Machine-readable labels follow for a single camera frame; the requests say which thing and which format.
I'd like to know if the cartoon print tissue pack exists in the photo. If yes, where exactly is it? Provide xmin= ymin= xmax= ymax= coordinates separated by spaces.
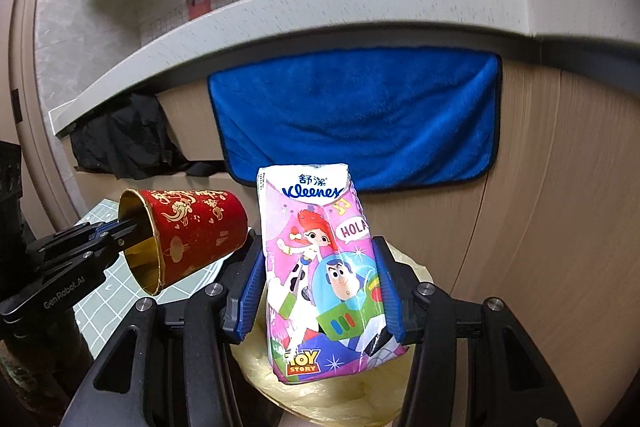
xmin=256 ymin=163 xmax=412 ymax=387

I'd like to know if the blue towel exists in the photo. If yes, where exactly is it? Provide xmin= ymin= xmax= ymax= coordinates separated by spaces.
xmin=207 ymin=47 xmax=502 ymax=194

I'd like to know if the grey stone countertop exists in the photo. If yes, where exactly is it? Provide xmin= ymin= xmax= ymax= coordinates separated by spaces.
xmin=47 ymin=0 xmax=640 ymax=138

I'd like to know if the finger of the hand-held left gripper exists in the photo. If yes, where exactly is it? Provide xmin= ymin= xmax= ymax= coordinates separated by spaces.
xmin=40 ymin=222 xmax=143 ymax=293
xmin=27 ymin=219 xmax=121 ymax=265

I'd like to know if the black cloth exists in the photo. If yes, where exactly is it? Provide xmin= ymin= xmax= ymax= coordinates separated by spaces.
xmin=69 ymin=93 xmax=223 ymax=180

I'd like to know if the green grid table mat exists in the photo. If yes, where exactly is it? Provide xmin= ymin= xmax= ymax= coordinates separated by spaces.
xmin=72 ymin=197 xmax=261 ymax=343

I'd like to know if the brown door frame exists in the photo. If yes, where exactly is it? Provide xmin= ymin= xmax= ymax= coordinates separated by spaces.
xmin=7 ymin=0 xmax=101 ymax=228

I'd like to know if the red paper cup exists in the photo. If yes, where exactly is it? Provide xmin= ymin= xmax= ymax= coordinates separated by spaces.
xmin=117 ymin=188 xmax=249 ymax=297

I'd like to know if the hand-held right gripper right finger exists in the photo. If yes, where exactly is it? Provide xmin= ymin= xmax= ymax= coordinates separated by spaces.
xmin=371 ymin=235 xmax=581 ymax=427

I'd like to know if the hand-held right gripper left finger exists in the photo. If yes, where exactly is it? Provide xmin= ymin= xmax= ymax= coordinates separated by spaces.
xmin=62 ymin=247 xmax=266 ymax=427

